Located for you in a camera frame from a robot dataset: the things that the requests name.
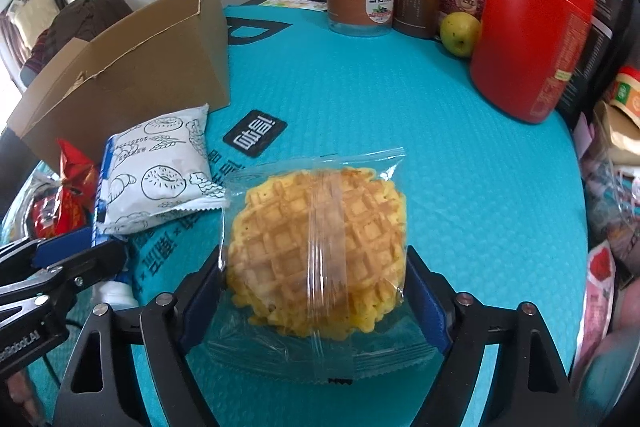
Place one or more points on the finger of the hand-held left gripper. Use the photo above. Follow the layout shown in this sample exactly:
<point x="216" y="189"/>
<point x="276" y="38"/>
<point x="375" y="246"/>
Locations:
<point x="95" y="264"/>
<point x="65" y="247"/>

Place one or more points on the teal bubble mat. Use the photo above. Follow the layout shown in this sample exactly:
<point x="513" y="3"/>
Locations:
<point x="350" y="107"/>

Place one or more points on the blue white plastic bottle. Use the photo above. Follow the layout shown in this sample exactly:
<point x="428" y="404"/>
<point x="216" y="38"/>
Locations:
<point x="117" y="294"/>

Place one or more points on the waffle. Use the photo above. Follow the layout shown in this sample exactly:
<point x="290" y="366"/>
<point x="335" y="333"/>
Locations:
<point x="300" y="227"/>

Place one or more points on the red canister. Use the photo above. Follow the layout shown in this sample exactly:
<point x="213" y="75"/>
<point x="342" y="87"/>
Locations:
<point x="530" y="37"/>

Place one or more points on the yellow green fruit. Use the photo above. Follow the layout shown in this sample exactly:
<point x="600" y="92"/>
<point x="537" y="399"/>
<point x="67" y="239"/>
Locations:
<point x="457" y="34"/>

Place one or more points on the orange red box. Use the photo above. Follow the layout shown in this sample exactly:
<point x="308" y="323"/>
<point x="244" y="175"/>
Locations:
<point x="625" y="97"/>

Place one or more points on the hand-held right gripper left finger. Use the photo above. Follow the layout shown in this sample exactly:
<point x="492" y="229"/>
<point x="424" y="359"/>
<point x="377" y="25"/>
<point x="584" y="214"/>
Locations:
<point x="197" y="322"/>

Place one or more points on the white bread print packet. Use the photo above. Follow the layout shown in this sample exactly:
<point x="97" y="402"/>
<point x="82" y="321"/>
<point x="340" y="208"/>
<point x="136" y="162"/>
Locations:
<point x="150" y="177"/>

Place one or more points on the red crinkled snack packet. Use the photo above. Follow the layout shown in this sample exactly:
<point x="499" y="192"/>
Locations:
<point x="70" y="197"/>

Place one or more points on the cream pillow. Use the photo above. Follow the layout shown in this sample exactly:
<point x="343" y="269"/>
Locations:
<point x="35" y="17"/>

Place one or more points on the brown cardboard box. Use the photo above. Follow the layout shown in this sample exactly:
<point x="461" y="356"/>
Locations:
<point x="150" y="67"/>

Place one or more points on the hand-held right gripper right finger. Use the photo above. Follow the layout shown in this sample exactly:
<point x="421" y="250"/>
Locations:
<point x="425" y="302"/>

